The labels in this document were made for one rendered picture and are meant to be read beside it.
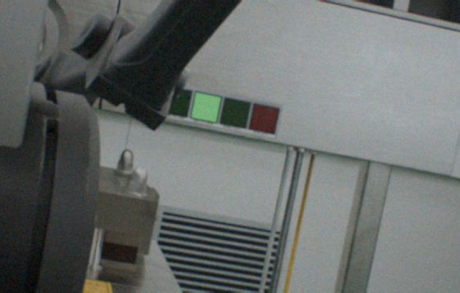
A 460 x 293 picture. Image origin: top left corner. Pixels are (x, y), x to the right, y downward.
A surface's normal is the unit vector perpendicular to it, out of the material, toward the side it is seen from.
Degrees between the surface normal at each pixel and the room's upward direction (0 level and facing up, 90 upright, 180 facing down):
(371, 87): 90
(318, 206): 90
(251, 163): 90
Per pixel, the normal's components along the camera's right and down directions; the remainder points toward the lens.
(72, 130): 0.33, -0.71
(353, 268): 0.17, 0.09
